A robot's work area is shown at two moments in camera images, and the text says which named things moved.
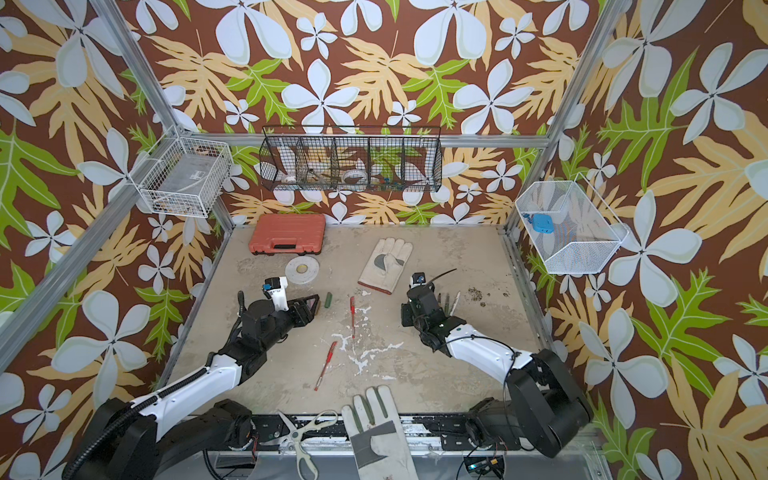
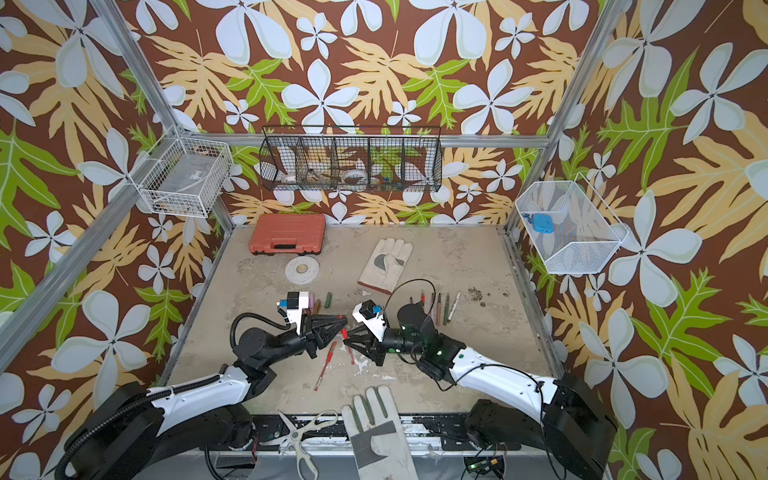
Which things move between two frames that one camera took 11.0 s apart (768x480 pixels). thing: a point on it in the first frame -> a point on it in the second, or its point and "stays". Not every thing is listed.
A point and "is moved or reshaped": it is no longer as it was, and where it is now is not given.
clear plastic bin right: x=568 y=227 stays
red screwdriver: x=329 y=355 stays
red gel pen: x=352 y=308 is moved or reshaped
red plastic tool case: x=288 y=233 stays
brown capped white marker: x=455 y=302 stays
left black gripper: x=307 y=315 -> x=313 y=335
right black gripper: x=421 y=301 -> x=375 y=346
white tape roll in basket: x=355 y=176 stays
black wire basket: x=350 y=158 stays
